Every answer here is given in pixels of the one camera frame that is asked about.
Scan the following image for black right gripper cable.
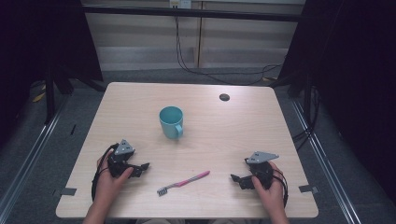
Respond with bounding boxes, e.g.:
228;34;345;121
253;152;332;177
272;168;290;209

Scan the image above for pink toothbrush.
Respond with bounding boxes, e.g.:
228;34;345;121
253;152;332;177
156;170;211;197

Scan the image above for grey tape piece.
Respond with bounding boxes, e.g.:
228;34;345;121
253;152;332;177
60;187;78;197
298;184;319;194

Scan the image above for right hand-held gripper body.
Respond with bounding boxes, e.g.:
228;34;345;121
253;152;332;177
244;150;280;190

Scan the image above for teal cup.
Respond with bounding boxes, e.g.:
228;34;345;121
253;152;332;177
159;105;185;140

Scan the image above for person's right hand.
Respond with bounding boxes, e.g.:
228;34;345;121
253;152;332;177
250;161;286;210

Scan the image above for black horizontal bar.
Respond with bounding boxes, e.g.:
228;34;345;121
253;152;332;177
81;5;305;23

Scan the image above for white wall socket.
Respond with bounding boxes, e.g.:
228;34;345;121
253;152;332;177
169;0;192;9

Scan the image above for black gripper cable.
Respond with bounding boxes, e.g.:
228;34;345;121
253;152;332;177
272;168;290;209
91;143;120;202

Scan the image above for person's left hand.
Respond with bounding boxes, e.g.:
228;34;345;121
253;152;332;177
95;151;134;204

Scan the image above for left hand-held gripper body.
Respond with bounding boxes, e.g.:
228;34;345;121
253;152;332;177
106;138;138;179

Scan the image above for black wall cable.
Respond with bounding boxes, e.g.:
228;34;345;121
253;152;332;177
174;14;283;86

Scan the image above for yellow floor marker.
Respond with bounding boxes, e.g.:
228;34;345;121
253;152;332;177
32;91;47;104

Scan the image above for black stand leg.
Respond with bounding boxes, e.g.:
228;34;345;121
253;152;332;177
303;73;313;125
44;63;56;125

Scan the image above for black floor cables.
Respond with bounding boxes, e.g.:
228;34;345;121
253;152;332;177
291;86;322;152

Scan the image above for metal floor rail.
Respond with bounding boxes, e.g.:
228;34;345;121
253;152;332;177
0;99;64;217
290;98;363;224

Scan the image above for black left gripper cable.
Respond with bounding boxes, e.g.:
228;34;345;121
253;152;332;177
91;143;120;202

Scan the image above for black curtain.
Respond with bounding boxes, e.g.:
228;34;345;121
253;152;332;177
0;0;105;150
278;0;396;204

